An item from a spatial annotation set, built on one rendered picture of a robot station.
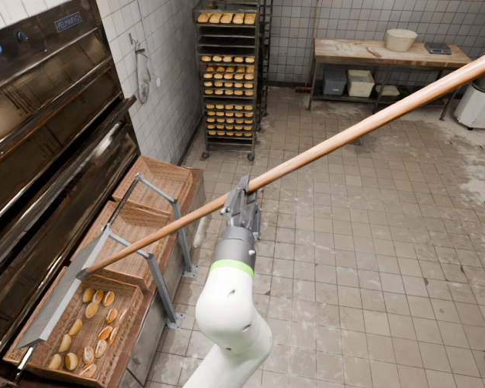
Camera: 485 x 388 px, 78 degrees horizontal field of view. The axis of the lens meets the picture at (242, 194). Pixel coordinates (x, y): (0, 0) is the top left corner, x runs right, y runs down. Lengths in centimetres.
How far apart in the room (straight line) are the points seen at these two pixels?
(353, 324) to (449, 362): 72
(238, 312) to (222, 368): 15
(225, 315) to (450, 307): 287
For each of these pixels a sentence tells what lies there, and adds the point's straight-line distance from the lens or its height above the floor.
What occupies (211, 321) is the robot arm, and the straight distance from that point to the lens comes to 56.
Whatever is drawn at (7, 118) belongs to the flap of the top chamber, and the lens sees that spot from 184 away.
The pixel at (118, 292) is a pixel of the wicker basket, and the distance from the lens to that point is 230.
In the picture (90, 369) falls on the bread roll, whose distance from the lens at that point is 212.
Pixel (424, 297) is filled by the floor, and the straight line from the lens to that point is 323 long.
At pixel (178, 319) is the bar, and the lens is 276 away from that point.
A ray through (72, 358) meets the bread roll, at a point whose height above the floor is 65.
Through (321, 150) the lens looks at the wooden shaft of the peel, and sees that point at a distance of 71.
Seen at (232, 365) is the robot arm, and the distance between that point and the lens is 67.
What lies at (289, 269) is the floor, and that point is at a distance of 298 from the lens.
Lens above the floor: 251
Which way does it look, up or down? 44 degrees down
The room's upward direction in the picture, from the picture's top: straight up
